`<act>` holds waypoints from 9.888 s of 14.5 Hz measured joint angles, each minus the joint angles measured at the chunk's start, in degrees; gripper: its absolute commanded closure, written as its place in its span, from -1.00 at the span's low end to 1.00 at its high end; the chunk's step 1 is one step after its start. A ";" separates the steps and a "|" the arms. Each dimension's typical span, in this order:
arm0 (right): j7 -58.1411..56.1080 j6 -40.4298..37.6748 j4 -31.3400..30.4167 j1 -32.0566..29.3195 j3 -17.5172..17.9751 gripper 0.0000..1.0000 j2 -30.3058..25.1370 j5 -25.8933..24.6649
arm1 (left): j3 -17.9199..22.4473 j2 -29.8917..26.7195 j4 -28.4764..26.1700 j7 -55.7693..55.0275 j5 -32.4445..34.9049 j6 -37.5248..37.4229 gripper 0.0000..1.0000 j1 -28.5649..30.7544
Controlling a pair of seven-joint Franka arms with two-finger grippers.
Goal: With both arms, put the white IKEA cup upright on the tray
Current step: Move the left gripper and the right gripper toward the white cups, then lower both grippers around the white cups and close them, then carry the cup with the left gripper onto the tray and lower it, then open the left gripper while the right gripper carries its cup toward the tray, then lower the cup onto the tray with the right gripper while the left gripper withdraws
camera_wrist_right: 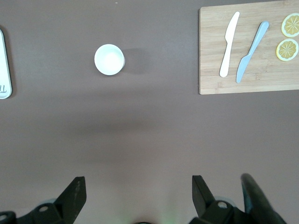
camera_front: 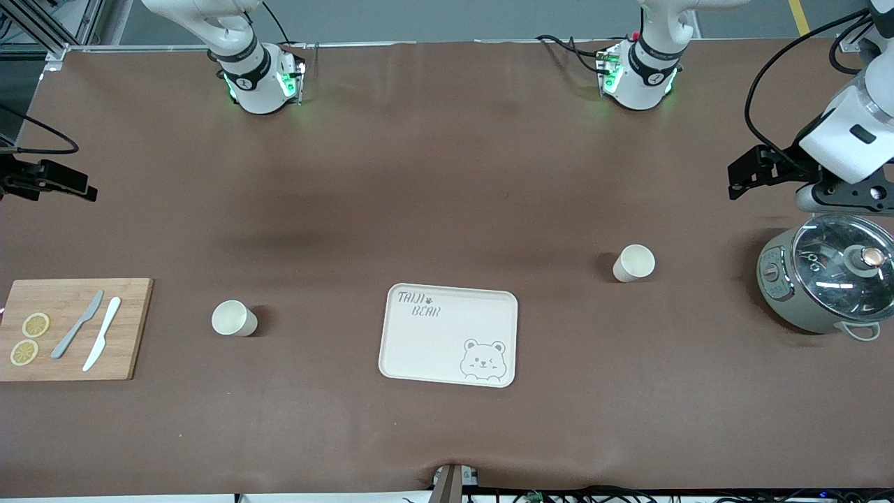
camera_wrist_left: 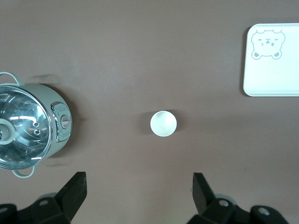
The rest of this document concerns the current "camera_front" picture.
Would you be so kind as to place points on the glass pot lid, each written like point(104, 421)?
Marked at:
point(831, 272)

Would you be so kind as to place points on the cream bear print tray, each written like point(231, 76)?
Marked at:
point(433, 349)

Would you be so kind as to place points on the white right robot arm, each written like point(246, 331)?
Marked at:
point(258, 91)

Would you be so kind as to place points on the white plastic knife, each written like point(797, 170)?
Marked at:
point(105, 328)

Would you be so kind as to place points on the grey plastic knife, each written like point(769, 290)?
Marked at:
point(77, 325)

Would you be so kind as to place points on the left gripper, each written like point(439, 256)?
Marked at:
point(787, 160)

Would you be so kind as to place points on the aluminium frame profile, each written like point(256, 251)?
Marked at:
point(49, 31)
point(855, 38)

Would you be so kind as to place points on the white IKEA cup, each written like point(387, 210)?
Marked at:
point(230, 318)
point(635, 262)

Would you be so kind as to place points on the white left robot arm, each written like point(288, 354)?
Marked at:
point(639, 87)

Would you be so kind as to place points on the wooden cutting board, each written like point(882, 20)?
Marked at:
point(70, 349)

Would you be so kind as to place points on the yellow lemon slice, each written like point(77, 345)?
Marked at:
point(24, 352)
point(35, 325)

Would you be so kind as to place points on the grey electric pot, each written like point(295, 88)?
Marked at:
point(789, 293)

